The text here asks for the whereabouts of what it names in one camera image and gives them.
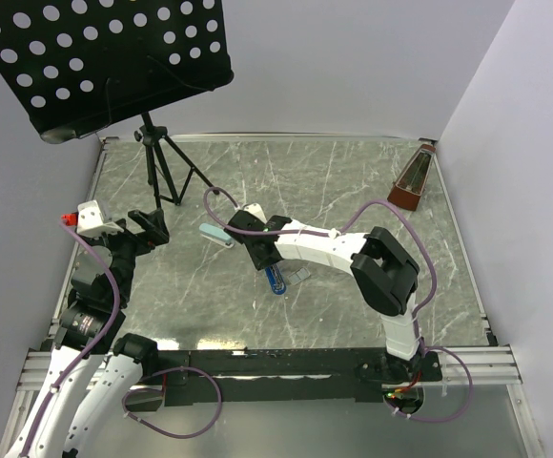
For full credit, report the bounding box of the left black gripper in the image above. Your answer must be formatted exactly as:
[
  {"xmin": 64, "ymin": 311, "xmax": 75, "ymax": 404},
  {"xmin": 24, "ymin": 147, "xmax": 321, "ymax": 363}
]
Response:
[{"xmin": 75, "ymin": 207, "xmax": 168, "ymax": 303}]

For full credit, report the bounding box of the blue black stapler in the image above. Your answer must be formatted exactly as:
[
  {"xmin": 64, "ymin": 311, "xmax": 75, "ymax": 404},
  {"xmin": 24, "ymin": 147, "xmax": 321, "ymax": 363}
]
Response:
[{"xmin": 265, "ymin": 264, "xmax": 287, "ymax": 296}]

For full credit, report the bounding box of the staple strip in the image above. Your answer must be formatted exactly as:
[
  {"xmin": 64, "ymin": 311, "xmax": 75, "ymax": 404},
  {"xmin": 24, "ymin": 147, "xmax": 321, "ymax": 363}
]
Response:
[{"xmin": 288, "ymin": 267, "xmax": 311, "ymax": 285}]

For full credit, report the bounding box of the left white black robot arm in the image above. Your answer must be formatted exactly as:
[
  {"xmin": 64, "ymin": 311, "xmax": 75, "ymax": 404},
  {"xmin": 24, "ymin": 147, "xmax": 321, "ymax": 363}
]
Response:
[{"xmin": 7, "ymin": 200, "xmax": 170, "ymax": 457}]

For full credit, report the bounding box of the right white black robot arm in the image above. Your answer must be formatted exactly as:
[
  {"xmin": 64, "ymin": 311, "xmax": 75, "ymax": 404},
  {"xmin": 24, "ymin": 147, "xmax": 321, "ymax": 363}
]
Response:
[{"xmin": 224, "ymin": 210, "xmax": 421, "ymax": 380}]

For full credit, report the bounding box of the light blue white stapler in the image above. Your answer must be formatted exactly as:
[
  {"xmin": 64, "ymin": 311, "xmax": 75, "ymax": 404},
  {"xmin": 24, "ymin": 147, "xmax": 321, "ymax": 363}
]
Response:
[{"xmin": 199, "ymin": 223, "xmax": 235, "ymax": 248}]

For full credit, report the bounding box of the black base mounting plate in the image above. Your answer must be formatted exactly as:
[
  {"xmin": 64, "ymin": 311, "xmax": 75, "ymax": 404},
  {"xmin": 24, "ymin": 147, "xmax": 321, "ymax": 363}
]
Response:
[{"xmin": 113, "ymin": 347, "xmax": 442, "ymax": 406}]

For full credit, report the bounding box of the brown wooden metronome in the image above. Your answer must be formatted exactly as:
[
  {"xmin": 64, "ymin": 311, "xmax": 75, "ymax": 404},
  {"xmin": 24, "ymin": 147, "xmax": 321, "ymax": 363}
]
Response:
[{"xmin": 387, "ymin": 143, "xmax": 436, "ymax": 212}]

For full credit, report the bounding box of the black music stand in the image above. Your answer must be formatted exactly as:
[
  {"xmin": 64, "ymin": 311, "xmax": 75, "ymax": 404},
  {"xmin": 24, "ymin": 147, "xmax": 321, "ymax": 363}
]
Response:
[{"xmin": 0, "ymin": 1, "xmax": 234, "ymax": 188}]

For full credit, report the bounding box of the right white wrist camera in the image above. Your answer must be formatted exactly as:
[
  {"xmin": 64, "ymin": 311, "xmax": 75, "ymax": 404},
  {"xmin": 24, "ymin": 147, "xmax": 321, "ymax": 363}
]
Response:
[{"xmin": 241, "ymin": 202, "xmax": 268, "ymax": 224}]

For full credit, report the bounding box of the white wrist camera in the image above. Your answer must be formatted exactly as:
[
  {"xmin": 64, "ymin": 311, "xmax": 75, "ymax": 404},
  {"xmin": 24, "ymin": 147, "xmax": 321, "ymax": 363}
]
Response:
[
  {"xmin": 241, "ymin": 202, "xmax": 268, "ymax": 224},
  {"xmin": 61, "ymin": 200, "xmax": 124, "ymax": 239}
]

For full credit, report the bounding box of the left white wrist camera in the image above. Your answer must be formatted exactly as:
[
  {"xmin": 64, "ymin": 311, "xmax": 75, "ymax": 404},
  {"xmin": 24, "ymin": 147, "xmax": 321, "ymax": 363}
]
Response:
[{"xmin": 61, "ymin": 200, "xmax": 124, "ymax": 239}]

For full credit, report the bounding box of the aluminium frame rail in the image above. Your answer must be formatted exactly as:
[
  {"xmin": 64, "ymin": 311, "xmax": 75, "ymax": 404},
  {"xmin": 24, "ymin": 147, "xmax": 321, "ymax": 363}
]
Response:
[{"xmin": 440, "ymin": 346, "xmax": 522, "ymax": 385}]

